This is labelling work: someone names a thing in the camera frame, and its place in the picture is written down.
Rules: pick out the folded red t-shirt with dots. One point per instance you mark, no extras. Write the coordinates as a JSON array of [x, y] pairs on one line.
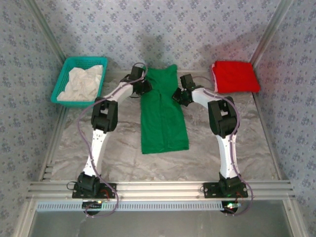
[[237, 76]]

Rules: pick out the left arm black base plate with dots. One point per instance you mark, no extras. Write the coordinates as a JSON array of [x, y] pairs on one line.
[[108, 191]]

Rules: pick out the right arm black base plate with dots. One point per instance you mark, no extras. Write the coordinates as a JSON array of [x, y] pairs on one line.
[[211, 191]]

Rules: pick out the aluminium frame leg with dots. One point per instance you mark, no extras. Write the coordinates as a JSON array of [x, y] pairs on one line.
[[23, 219], [296, 219]]

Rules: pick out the small circuit board with LED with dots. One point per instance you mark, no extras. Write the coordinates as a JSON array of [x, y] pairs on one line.
[[233, 205], [92, 203]]

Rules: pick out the aluminium corner post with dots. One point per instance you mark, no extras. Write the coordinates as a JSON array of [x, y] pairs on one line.
[[272, 30], [47, 29]]

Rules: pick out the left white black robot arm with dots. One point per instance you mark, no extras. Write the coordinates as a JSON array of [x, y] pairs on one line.
[[96, 153]]

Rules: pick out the aluminium mounting rail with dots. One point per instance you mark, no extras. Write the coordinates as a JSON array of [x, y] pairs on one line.
[[160, 190]]

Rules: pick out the crumpled white t-shirt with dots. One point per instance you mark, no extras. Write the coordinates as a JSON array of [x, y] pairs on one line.
[[81, 84]]

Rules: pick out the green t-shirt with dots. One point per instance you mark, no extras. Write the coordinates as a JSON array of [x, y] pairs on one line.
[[160, 123]]

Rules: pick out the teal plastic basket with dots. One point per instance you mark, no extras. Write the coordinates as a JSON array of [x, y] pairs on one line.
[[61, 74]]

